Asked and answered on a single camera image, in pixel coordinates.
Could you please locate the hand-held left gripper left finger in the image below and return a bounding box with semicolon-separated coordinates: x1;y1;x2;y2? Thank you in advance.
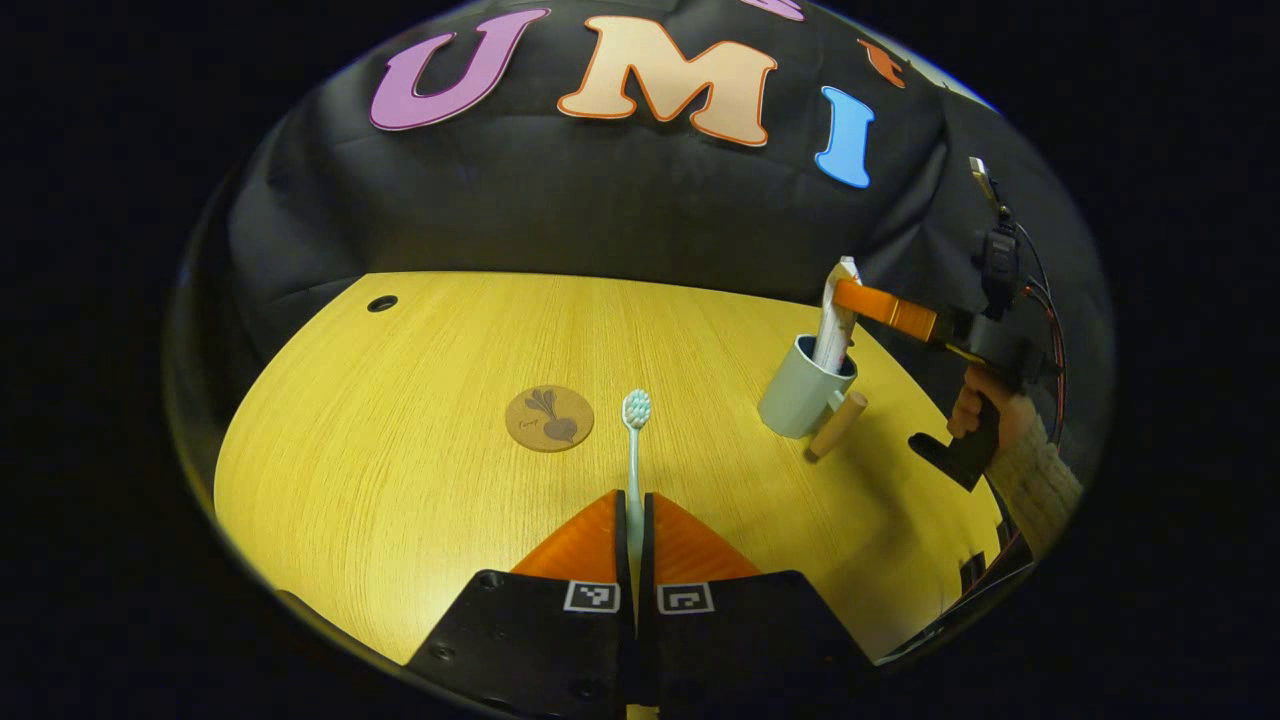
405;490;638;719

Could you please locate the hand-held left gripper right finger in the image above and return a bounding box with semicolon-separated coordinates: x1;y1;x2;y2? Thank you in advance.
640;492;881;719

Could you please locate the white toothpaste tube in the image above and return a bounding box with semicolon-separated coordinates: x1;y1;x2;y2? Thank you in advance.
812;256;863;373

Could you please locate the pale blue cup wooden handle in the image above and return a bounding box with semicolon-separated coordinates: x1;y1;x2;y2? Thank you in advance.
757;334;869;461

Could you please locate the round cork coaster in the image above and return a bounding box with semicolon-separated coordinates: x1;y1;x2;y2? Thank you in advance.
504;385;596;453

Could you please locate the pale green toothbrush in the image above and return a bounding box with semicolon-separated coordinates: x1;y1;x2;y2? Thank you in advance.
622;389;653;601

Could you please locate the black backdrop cloth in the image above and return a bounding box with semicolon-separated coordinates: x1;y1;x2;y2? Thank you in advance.
170;0;1116;471

